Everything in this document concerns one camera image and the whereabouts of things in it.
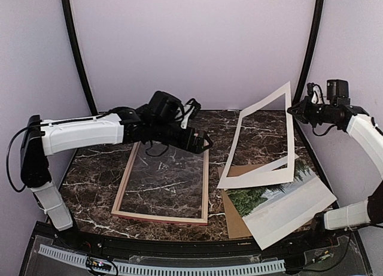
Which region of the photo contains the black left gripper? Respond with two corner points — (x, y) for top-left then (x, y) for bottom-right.
(152, 120), (213, 154)

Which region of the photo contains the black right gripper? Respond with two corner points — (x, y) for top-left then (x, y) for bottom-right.
(287, 96), (336, 128)

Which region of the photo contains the clear acrylic sheet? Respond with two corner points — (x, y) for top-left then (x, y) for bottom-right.
(119, 142), (207, 220)

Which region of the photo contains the white mat board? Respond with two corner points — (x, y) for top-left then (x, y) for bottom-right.
(217, 82), (296, 189)

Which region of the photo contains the light wooden picture frame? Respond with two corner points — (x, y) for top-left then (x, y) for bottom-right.
(111, 139), (209, 226)

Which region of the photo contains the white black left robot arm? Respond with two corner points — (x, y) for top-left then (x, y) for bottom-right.
(16, 90), (213, 250)

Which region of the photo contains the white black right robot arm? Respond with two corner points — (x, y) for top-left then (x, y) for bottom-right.
(287, 79), (382, 248)

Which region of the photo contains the landscape photo print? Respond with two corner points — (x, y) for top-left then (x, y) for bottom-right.
(224, 158), (337, 250)

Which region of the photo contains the brown cardboard backing board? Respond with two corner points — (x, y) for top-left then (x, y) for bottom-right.
(221, 163), (264, 239)

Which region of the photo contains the small circuit board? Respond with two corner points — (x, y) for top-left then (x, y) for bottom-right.
(86, 257), (112, 271)

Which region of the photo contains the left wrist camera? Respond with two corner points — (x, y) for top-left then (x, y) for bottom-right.
(180, 98), (201, 129)

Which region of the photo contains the black right corner post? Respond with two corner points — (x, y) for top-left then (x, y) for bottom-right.
(294, 0), (326, 103)

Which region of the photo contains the black corner post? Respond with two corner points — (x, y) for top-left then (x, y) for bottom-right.
(61, 0), (98, 116)
(294, 0), (326, 103)

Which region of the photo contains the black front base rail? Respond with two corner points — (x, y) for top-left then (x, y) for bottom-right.
(17, 219), (375, 276)

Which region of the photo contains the grey slotted cable duct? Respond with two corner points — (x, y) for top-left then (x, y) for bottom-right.
(38, 244), (286, 275)

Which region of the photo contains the black left corner post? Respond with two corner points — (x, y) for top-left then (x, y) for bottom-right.
(61, 0), (98, 116)

